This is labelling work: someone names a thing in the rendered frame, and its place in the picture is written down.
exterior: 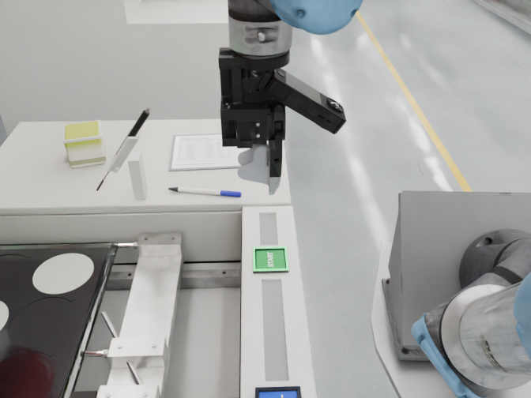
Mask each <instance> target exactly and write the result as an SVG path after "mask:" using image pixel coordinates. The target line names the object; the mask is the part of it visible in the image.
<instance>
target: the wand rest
mask: <svg viewBox="0 0 531 398"><path fill-rule="evenodd" d="M131 130H132V128H130V131H131ZM130 131H129V132H128V134H129V133H130ZM128 134H127V135H126V137H127V136H128ZM126 137H125V139H126V140H125V139H124V140H123V142H124V141H125V142H124V143H123V145H122V147H121V145H120V147H121V148H120V147H119V148H120V149H118V150H117V151H119V152H118V153H117V152H116V153H117V155H116V153H115V155H114V157H113V158H112V160H111V161H112V163H111V165H110V167H109V168H108V170H109V171H114V172H115V173H117V172H118V171H119V170H120V168H121V166H122V165H123V164H124V162H125V160H126V158H127V157H128V155H130V156H129V159H128V160H127V162H128V166H129V170H130V178H131V182H132V187H133V192H134V199H145V198H146V194H147V192H148V189H147V184H146V179H145V170H144V164H143V159H142V154H141V152H131V151H132V149H133V148H134V146H135V145H136V143H137V141H138V139H139V137H140V136H139V135H138V134H137V135H136V137H127V138H126Z"/></svg>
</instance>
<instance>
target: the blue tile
mask: <svg viewBox="0 0 531 398"><path fill-rule="evenodd" d="M259 398H297V391H288V392H260V393H259Z"/></svg>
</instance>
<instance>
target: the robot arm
mask: <svg viewBox="0 0 531 398"><path fill-rule="evenodd" d="M473 1H474V2H476V3H478V4H479V5H481V6H483V7H484V8H486V9H488V10H490V11H492V12H493V13H495V14H497V15H498V16H500V17H502V18H503V19H505V20H507V21H509V22H510V23H512V24H514V25H516V26H518V27H519V28H521V29H523V30H524V31H526V32H528V33H529V34H531V0H473ZM362 3H363V0H228V30H229V47H220V50H219V56H218V62H219V69H220V89H221V100H220V120H221V134H222V147H237V148H248V149H247V150H245V151H243V152H241V153H240V154H239V155H238V162H239V164H240V165H242V166H240V167H239V168H238V171H237V174H238V176H239V177H240V178H241V179H243V180H247V181H252V182H259V183H263V184H266V185H268V186H269V195H274V193H275V192H276V191H277V189H278V187H279V186H280V183H281V169H282V149H283V141H285V130H286V113H285V106H287V107H289V108H291V109H292V110H294V111H295V112H297V113H299V114H300V115H302V116H303V117H305V118H307V119H309V120H311V121H312V122H314V123H315V124H316V125H318V126H320V127H321V128H323V129H324V130H328V131H329V132H331V133H332V134H336V133H337V132H338V131H339V130H340V129H341V127H342V126H343V125H344V124H345V123H346V122H347V121H346V117H345V112H344V108H343V107H342V106H341V105H340V104H339V103H338V102H337V101H336V100H334V99H331V98H330V97H327V96H325V95H323V94H322V93H320V92H319V91H317V90H316V89H314V88H312V87H311V86H309V85H308V84H306V83H304V82H302V81H301V80H300V79H298V78H296V77H294V76H292V75H291V74H290V73H288V72H286V71H285V70H283V69H282V67H284V66H286V65H287V64H289V62H290V48H291V46H292V27H294V28H299V29H302V30H304V31H306V32H309V33H311V34H315V35H328V34H331V33H334V32H337V31H339V30H341V29H342V28H344V27H345V26H346V25H347V24H349V23H350V22H351V20H352V18H353V16H354V15H355V13H356V11H357V10H359V9H360V7H361V5H362ZM226 103H227V104H228V105H226ZM223 105H224V106H223ZM267 141H268V144H267ZM459 279H460V284H461V291H459V292H458V293H457V294H455V295H454V296H452V297H451V298H449V299H447V300H446V301H445V302H443V303H442V304H441V305H439V306H437V307H436V308H434V309H433V310H432V311H430V312H429V313H425V314H423V315H422V316H421V319H419V320H418V321H417V322H416V323H414V324H413V326H412V328H411V333H412V336H413V337H414V339H415V340H416V342H417V343H418V344H419V345H420V347H421V349H422V350H423V351H424V353H425V355H426V356H427V357H428V358H429V359H430V361H431V363H432V364H433V365H434V367H435V368H436V369H437V371H438V372H439V373H440V375H441V376H442V378H443V379H444V381H445V382H446V383H447V384H448V385H449V387H450V388H451V390H452V391H453V392H454V394H455V395H456V397H457V398H486V396H487V394H489V393H490V392H492V391H493V390H495V389H514V388H517V387H520V386H522V385H525V384H526V383H528V382H530V381H531V234H530V233H527V232H525V231H519V230H515V229H503V230H497V231H491V232H488V233H486V234H484V235H481V236H480V237H479V238H477V239H476V240H475V241H473V242H472V243H471V244H470V246H469V247H468V248H467V250H466V251H465V253H464V255H463V257H462V259H461V264H460V270H459Z"/></svg>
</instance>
